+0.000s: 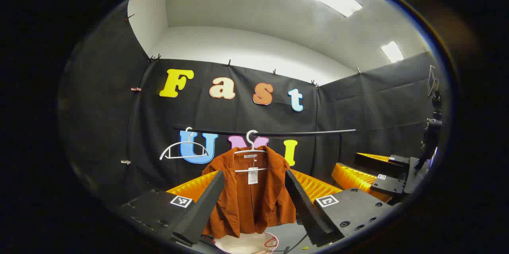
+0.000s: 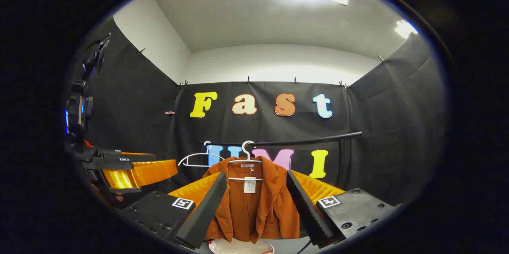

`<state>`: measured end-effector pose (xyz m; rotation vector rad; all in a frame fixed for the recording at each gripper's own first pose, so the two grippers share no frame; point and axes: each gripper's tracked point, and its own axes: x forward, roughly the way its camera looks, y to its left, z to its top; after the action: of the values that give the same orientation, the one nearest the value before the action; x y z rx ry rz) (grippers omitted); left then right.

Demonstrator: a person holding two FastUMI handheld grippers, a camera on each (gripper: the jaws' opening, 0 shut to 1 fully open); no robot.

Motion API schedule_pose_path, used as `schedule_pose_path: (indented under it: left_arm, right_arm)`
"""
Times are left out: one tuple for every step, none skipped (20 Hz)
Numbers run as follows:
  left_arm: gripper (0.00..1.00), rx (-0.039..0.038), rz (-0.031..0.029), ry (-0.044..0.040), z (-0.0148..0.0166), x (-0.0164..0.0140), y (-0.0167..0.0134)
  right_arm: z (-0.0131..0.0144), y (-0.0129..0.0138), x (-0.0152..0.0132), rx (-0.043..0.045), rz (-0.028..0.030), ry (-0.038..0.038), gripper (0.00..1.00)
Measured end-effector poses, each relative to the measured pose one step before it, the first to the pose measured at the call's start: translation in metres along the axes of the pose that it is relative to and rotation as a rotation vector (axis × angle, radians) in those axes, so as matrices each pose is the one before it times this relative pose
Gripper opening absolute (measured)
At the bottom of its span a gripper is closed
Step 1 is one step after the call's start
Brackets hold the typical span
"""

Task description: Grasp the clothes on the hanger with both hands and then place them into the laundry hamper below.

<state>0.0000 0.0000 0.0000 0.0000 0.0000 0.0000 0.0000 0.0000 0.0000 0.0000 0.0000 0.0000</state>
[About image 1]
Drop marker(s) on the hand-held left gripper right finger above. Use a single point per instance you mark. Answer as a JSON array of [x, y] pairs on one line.
[[302, 206]]

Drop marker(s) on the black backdrop cloth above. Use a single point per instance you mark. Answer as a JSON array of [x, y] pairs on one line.
[[119, 107]]

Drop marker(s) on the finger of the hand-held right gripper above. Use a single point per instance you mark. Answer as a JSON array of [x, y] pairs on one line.
[[389, 186], [370, 162]]

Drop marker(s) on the small ceiling light panel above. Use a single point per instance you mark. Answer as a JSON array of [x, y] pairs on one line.
[[392, 51]]

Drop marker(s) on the white plastic hanger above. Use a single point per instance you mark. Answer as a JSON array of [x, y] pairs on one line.
[[250, 170], [189, 142]]

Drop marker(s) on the black clothes rail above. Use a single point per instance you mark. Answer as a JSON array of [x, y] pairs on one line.
[[302, 133]]

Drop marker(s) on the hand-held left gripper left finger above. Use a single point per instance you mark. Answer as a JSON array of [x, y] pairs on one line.
[[203, 210]]

